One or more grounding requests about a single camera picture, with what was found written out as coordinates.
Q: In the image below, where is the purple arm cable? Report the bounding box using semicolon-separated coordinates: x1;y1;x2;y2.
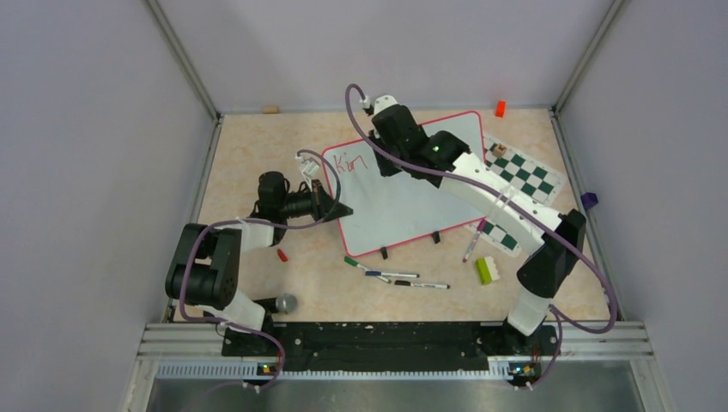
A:
178;149;343;393
345;83;619;393

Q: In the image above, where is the green-capped marker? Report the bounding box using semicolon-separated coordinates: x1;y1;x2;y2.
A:
343;256;392;284

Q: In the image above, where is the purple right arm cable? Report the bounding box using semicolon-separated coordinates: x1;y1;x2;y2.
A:
345;83;619;393

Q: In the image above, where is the lime green toy brick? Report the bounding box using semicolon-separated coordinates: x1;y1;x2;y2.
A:
475;257;501;286

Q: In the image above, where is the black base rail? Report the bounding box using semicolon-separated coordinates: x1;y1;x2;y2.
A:
221;321;558;373

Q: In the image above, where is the green white chessboard mat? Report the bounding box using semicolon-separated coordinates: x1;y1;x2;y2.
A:
464;135;567;258

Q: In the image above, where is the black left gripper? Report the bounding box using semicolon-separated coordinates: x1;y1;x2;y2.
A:
279;179;352;224

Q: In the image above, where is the black microphone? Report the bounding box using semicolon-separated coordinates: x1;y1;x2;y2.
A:
254;294;299;317

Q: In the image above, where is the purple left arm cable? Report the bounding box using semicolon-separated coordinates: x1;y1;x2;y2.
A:
178;149;343;393

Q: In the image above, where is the wooden chess piece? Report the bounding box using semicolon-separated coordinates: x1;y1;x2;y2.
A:
492;144;507;158

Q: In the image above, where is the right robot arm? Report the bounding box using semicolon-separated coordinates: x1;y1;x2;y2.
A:
366;100;585;354

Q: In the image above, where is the black-capped marker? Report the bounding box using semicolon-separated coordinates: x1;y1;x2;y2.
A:
393;280;450;290

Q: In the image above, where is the orange block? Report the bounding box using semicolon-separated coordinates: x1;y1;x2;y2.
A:
494;100;507;118

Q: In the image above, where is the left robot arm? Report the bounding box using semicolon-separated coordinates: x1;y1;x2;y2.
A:
165;171;354;355

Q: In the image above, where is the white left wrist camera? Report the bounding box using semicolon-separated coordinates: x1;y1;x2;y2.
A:
295;155;321;184

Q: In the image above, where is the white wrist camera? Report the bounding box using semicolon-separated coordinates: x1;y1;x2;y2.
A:
360;94;398;117
295;155;321;184

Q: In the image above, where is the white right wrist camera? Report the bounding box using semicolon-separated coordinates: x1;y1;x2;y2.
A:
360;94;398;117

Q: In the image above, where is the purple-capped marker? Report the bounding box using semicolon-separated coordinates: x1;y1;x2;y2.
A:
462;219;487;263

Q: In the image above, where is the purple object at wall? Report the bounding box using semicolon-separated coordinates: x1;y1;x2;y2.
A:
579;192;599;211

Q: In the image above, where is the blue-capped marker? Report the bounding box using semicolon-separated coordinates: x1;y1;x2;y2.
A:
365;270;420;279

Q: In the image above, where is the pink-framed whiteboard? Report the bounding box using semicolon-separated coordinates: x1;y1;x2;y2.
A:
323;140;482;257

